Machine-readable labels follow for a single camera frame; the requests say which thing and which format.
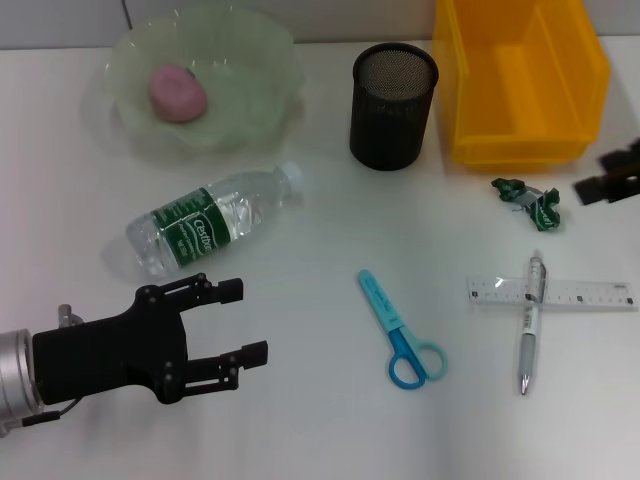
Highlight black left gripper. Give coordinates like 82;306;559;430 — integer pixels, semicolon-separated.
31;272;270;406

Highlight green plastic wrapper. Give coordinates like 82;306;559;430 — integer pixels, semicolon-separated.
489;177;564;235

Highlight clear green-label water bottle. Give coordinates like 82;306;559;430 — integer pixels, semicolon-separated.
124;160;306;279

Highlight pink toy peach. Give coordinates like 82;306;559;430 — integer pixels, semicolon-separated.
148;62;209;123

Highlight clear plastic ruler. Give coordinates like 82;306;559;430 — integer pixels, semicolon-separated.
467;276;640;312

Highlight blue capped scissors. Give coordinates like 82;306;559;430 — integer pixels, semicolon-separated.
356;268;448;390

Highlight grey click pen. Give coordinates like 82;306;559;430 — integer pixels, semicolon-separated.
517;248;548;398

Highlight black mesh pen holder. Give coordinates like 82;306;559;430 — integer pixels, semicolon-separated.
348;42;440;172

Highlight translucent green fruit plate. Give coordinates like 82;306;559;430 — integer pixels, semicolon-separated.
84;9;309;164

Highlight yellow plastic bin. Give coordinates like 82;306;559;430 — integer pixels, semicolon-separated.
432;0;612;174

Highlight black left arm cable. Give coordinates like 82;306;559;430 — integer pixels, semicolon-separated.
22;394;81;428

